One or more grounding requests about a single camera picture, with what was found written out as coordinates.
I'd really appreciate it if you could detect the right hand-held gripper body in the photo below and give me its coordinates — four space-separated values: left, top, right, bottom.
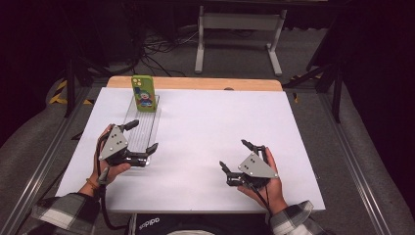
225 145 281 191

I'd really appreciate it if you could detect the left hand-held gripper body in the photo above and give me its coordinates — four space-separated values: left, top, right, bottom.
97 124 150 168

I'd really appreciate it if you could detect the clear plastic tray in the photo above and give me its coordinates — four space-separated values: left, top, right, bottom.
121 94 162 166

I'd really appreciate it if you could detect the green cartoon phone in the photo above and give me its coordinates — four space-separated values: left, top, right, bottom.
130 74 158 114

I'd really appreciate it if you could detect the person's left hand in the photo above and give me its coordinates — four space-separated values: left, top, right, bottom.
79 123 132 197

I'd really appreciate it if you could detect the person's right hand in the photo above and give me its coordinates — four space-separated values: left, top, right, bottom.
237 146 289 214

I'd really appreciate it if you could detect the person's black clothing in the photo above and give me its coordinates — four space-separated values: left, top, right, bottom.
133 213 273 235

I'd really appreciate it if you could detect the black metal stand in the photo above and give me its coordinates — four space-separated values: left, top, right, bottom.
61 55 115 118
282 19 345 124

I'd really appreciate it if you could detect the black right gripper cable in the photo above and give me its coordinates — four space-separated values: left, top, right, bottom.
247 181 274 217

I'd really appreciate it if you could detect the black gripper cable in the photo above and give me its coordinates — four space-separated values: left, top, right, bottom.
247 181 274 217
94 135 132 231

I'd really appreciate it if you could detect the orange bracelet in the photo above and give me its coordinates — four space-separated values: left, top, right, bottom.
85 177 100 191

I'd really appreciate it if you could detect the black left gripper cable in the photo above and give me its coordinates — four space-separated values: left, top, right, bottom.
94 135 132 231

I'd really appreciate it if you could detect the tangle of black floor cables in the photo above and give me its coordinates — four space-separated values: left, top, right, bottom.
135 27 201 78

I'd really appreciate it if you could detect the aluminium rail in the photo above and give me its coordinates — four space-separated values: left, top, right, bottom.
0 87 93 235
317 92 394 235

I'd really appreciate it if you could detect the white metal stand frame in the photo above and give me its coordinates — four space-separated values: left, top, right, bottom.
194 4 288 77

